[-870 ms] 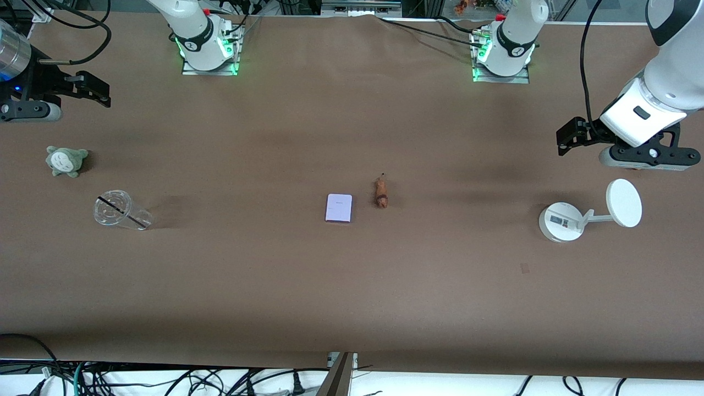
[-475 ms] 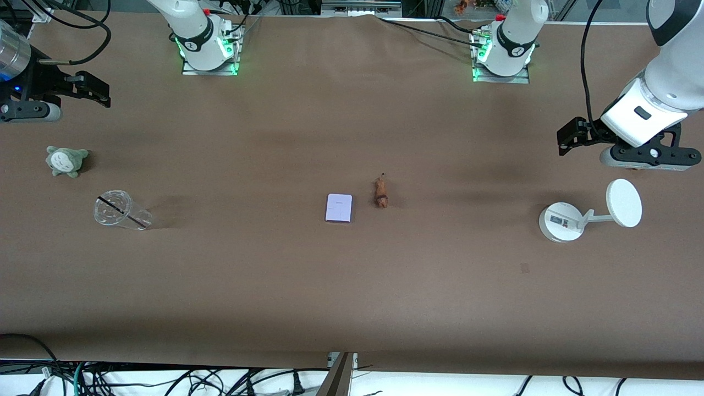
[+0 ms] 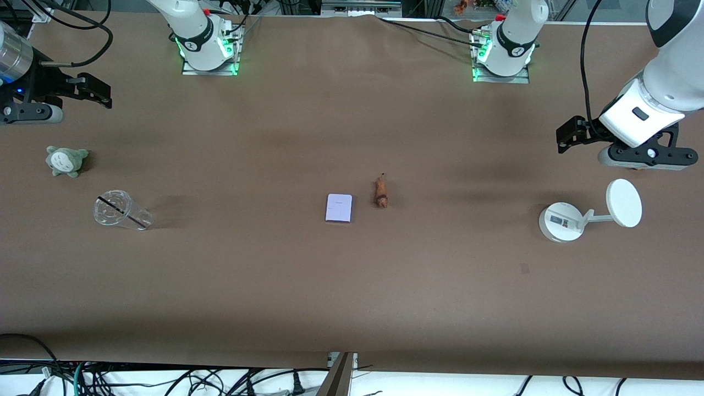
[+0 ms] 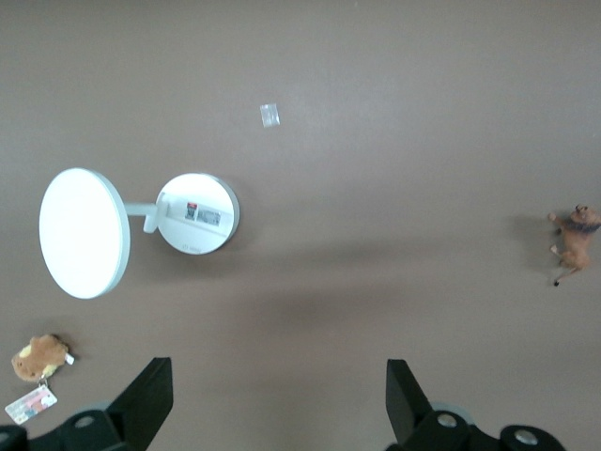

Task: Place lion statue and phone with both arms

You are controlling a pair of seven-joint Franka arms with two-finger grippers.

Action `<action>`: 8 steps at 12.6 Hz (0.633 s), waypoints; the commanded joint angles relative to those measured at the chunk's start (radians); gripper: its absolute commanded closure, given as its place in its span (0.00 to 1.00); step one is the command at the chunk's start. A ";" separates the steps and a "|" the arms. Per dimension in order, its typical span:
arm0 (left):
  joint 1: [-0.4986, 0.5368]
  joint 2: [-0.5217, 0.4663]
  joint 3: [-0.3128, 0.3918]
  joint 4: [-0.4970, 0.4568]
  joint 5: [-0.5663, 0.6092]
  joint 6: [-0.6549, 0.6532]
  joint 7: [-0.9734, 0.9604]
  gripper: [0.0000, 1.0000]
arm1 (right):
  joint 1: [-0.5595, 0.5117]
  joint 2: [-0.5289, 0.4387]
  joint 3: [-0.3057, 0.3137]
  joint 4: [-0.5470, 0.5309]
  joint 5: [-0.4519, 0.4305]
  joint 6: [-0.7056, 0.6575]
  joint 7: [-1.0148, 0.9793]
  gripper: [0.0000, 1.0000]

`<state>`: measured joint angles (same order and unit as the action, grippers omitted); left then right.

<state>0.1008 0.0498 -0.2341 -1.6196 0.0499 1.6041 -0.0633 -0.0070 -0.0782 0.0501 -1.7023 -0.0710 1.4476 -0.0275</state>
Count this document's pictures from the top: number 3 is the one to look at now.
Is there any black straw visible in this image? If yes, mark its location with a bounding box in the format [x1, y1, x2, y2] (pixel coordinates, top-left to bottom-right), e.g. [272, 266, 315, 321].
[97, 195, 149, 228]

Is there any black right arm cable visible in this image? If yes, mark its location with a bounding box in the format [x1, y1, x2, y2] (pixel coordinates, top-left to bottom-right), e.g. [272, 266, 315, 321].
[16, 0, 114, 68]

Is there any thick black floor cable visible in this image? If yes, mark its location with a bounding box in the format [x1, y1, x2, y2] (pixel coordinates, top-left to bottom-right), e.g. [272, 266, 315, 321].
[0, 333, 57, 380]

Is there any brown table cover sheet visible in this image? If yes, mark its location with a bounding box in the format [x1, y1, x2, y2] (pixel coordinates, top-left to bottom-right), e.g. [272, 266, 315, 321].
[0, 11, 704, 380]

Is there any black cable on table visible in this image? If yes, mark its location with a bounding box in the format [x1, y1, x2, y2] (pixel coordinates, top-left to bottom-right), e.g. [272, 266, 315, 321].
[377, 15, 487, 49]

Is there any clear plastic cup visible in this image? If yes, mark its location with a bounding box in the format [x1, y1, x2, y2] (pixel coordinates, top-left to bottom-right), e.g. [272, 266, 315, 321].
[93, 190, 155, 230]

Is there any dark table support post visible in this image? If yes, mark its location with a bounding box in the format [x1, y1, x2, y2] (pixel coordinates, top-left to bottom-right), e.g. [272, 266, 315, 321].
[316, 352, 355, 396]

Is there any white round phone stand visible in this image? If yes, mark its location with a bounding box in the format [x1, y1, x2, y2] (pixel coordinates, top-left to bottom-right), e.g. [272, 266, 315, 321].
[538, 179, 643, 243]

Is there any grey-green totoro plush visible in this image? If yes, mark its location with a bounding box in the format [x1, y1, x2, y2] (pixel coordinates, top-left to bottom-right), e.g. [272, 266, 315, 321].
[46, 145, 90, 178]

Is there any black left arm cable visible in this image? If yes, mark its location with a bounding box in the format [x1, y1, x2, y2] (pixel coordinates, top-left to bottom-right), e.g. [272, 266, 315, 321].
[581, 0, 606, 138]

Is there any small purple box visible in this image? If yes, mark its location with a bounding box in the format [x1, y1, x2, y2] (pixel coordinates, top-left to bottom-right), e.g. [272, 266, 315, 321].
[325, 193, 353, 223]

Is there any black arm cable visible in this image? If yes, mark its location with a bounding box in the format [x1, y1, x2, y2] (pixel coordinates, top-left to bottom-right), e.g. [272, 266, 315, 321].
[581, 0, 606, 138]
[16, 0, 114, 68]

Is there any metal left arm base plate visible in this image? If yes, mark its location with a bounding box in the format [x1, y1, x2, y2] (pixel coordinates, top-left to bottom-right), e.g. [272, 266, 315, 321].
[472, 30, 530, 84]

